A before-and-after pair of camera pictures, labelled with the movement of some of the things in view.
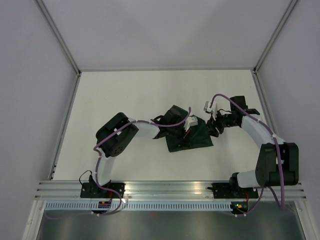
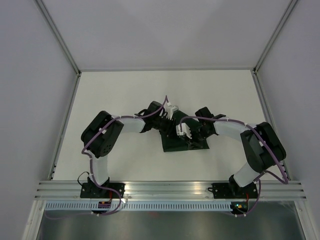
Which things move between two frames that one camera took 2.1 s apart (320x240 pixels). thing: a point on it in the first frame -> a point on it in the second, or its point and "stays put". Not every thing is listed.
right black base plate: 227,191 stays put
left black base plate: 93,190 stays put
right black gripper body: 225,120 -> 200,133
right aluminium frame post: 287,13 stays put
